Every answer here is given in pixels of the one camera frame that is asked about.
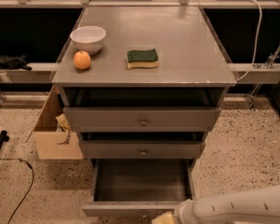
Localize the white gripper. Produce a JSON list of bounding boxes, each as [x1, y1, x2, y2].
[[151, 199, 196, 224]]

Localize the grey bottom drawer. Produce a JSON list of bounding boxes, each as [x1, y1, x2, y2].
[[82, 159, 195, 217]]

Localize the grey drawer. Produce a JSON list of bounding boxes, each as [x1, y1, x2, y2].
[[63, 107, 220, 133], [79, 132, 205, 159], [82, 159, 195, 217]]

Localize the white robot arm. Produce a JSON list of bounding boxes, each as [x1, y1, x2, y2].
[[151, 185, 280, 224]]

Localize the grey middle drawer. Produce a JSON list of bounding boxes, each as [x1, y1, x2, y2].
[[79, 132, 205, 159]]

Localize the grey top drawer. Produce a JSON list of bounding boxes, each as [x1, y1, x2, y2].
[[63, 107, 220, 133]]

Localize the grey drawer cabinet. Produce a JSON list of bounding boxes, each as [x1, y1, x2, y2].
[[51, 5, 237, 170]]

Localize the cardboard box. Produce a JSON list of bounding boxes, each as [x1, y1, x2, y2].
[[33, 88, 83, 160]]

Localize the green yellow sponge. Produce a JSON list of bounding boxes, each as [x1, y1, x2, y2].
[[127, 49, 159, 69]]

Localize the orange fruit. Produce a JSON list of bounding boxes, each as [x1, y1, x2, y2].
[[74, 51, 91, 70]]

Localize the white ceramic bowl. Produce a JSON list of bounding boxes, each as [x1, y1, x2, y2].
[[70, 26, 106, 54]]

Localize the black floor cable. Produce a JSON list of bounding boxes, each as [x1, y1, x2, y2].
[[0, 157, 35, 224]]

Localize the metal frame rail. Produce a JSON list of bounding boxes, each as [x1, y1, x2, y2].
[[0, 63, 58, 84]]

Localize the white hanging cable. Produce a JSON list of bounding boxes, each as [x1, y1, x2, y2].
[[235, 0, 263, 82]]

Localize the black cloth on rail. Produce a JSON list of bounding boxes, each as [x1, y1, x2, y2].
[[0, 55, 32, 71]]

